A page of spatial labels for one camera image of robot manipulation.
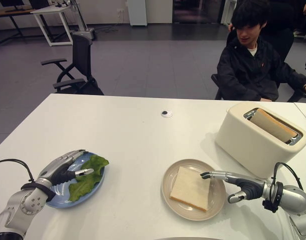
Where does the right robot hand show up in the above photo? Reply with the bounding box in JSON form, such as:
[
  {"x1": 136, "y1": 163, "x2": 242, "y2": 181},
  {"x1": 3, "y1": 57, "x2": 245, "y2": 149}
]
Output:
[{"x1": 199, "y1": 170, "x2": 266, "y2": 204}]

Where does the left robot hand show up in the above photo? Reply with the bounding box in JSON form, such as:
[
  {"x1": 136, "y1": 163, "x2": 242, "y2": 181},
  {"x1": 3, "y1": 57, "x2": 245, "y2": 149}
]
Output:
[{"x1": 36, "y1": 149, "x2": 95, "y2": 187}]

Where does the blue plate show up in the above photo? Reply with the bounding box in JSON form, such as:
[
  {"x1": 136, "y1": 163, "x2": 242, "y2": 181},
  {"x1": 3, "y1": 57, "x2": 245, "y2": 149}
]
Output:
[{"x1": 45, "y1": 151, "x2": 106, "y2": 209}]

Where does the green lettuce leaf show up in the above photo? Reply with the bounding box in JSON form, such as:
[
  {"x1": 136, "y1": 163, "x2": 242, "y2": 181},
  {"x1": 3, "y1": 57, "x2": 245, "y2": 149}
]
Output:
[{"x1": 68, "y1": 154, "x2": 110, "y2": 203}]

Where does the beige plate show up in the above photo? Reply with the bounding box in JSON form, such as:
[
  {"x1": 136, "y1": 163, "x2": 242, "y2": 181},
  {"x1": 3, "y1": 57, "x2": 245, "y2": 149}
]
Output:
[{"x1": 161, "y1": 158, "x2": 227, "y2": 222}]

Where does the cream toaster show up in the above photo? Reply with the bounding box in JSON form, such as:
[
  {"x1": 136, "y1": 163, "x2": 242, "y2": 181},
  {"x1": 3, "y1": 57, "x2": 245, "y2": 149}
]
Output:
[{"x1": 214, "y1": 101, "x2": 306, "y2": 179}]

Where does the bread slice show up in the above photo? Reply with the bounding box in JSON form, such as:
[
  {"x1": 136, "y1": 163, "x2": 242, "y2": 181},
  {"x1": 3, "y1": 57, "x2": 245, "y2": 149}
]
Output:
[
  {"x1": 169, "y1": 166, "x2": 211, "y2": 213},
  {"x1": 249, "y1": 107, "x2": 299, "y2": 145}
]

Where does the person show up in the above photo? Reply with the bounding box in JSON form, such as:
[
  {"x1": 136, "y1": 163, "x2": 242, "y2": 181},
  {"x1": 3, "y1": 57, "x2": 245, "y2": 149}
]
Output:
[{"x1": 216, "y1": 0, "x2": 306, "y2": 102}]

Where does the black cable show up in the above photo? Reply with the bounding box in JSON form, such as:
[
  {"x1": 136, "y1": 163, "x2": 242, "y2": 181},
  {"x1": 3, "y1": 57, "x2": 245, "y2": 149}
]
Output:
[
  {"x1": 262, "y1": 162, "x2": 305, "y2": 214},
  {"x1": 0, "y1": 159, "x2": 36, "y2": 187}
]

